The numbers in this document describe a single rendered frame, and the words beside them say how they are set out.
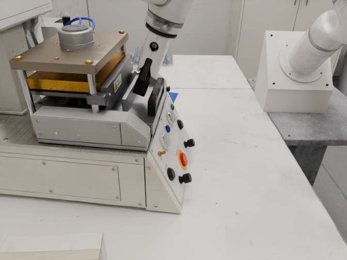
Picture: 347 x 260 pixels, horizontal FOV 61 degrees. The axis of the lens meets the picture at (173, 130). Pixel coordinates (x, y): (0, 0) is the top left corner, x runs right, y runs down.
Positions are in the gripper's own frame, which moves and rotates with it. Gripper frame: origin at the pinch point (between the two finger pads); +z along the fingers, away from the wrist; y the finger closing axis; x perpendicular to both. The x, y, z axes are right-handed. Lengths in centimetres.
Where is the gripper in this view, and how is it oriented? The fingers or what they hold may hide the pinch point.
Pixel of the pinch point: (141, 86)
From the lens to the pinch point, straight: 75.4
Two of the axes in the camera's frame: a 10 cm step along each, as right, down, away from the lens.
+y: 1.1, -5.2, 8.4
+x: -9.3, -3.6, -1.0
